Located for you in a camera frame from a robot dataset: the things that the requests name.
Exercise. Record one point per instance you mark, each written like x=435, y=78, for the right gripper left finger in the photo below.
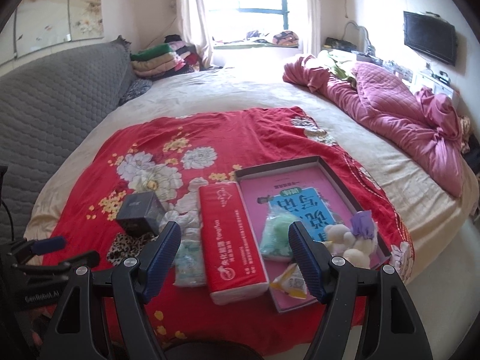
x=155, y=261

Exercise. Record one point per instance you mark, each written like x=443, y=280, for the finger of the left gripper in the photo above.
x=47, y=246

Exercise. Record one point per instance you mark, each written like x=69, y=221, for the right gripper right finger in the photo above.
x=313, y=261

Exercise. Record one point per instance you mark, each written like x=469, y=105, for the yellow white snack packet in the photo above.
x=291, y=282

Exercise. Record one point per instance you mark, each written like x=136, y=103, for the green white tissue packet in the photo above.
x=189, y=265

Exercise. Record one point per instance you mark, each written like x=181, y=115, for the leopard print cloth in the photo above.
x=125, y=246

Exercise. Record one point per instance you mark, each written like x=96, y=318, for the mint green tissue packet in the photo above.
x=274, y=244

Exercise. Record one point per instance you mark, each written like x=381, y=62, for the bear plush purple hat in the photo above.
x=356, y=244

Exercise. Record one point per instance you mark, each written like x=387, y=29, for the dark blue square box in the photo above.
x=140, y=214

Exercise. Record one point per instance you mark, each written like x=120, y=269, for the pink and blue book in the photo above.
x=285, y=303

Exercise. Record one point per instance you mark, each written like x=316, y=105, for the red tissue pack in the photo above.
x=233, y=264

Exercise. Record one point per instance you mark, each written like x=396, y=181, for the red floral blanket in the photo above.
x=191, y=165

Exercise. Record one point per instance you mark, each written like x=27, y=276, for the grey quilted headboard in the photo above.
x=48, y=107

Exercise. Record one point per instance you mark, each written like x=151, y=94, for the pink quilted comforter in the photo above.
x=424, y=125

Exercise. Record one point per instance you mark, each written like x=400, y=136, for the folded clothes stack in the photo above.
x=171, y=58

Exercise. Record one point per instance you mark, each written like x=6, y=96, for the clothes on windowsill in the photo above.
x=286, y=38

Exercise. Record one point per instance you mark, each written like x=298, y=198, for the white window curtain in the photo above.
x=195, y=28

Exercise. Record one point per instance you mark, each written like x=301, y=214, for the wall painting panels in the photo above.
x=40, y=24

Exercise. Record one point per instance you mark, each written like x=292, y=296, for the wall mounted black television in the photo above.
x=431, y=36

